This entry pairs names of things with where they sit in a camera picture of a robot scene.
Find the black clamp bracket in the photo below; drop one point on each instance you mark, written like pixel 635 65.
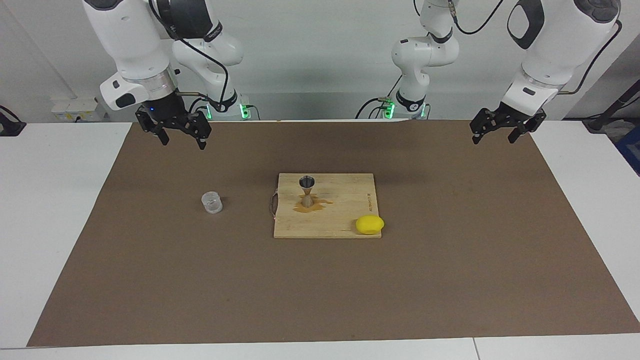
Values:
pixel 10 127

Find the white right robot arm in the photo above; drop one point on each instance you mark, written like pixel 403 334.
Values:
pixel 135 40

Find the small clear plastic cup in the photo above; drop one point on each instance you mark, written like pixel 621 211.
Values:
pixel 212 203

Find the blue floor object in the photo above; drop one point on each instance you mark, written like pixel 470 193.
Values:
pixel 632 150

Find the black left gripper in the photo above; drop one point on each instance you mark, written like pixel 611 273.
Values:
pixel 515 120

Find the black stand leg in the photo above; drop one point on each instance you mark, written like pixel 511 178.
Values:
pixel 602 120

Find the yellow lemon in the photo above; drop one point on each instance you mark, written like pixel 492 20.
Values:
pixel 370 224

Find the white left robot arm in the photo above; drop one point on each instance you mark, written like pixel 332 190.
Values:
pixel 565 45

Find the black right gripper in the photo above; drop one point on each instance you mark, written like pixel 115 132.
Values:
pixel 165 117

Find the wooden cutting board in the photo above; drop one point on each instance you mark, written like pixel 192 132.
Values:
pixel 340 225

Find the steel double jigger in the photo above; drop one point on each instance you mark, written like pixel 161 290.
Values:
pixel 307 201

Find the large brown table mat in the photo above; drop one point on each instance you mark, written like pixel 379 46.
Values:
pixel 320 280

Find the white power strip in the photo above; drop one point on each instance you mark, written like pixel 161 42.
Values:
pixel 75 107

